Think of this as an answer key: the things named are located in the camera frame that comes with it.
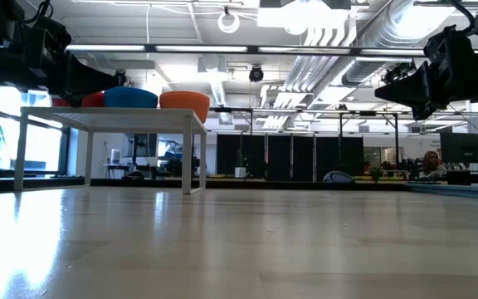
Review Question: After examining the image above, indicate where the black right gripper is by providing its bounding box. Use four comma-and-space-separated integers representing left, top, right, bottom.
373, 41, 478, 122

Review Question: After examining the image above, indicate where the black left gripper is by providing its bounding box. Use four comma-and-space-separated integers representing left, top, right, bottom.
43, 44, 124, 107

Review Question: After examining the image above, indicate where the blue plastic mini bowl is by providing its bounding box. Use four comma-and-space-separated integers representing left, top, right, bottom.
104, 86, 159, 110

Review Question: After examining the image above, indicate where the orange plastic mini bowl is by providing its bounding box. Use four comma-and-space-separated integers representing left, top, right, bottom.
159, 91, 211, 124

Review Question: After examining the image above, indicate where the red plastic mini bowl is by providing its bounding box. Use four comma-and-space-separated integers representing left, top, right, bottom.
51, 91, 106, 109

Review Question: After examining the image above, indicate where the black ceiling spotlight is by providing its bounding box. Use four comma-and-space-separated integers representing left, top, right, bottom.
382, 61, 414, 84

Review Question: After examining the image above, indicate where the white riser shelf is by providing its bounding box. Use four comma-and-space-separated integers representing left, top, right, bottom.
13, 106, 207, 195

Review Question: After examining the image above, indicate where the person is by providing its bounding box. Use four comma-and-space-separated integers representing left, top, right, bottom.
417, 149, 448, 180

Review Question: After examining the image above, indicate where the black desk monitor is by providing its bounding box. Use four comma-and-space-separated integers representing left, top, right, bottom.
439, 132, 478, 165

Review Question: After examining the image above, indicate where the dark background monitor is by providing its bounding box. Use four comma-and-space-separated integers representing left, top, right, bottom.
124, 133, 159, 158

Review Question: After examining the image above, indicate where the green potted plant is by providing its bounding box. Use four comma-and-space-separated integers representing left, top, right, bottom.
369, 164, 385, 184

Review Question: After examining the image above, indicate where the blue mat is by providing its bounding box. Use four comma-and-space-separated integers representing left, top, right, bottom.
404, 183, 478, 203

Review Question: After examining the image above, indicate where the dark office chair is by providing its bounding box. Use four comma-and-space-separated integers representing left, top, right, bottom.
322, 170, 356, 184

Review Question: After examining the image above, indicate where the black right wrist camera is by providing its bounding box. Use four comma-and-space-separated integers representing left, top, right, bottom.
423, 23, 460, 53

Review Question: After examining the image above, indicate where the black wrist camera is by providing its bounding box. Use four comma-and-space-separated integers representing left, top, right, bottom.
23, 15, 73, 49
423, 23, 460, 53

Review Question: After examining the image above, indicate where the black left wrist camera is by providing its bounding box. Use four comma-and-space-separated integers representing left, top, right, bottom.
23, 15, 73, 49

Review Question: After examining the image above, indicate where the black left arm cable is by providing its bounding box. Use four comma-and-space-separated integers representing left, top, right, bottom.
22, 0, 53, 24

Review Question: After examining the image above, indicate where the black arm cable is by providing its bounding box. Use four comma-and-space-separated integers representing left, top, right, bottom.
22, 0, 53, 24
446, 0, 477, 34

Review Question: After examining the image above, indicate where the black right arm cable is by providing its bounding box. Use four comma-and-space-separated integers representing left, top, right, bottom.
446, 0, 477, 34

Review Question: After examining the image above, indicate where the white hanging cable ring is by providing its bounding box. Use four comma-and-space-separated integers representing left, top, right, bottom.
217, 6, 241, 35

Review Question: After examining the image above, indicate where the black partition wall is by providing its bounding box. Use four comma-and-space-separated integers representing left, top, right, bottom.
216, 133, 364, 183

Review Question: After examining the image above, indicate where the overhead frame bar with lights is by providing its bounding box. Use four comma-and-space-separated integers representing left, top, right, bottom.
66, 43, 427, 58

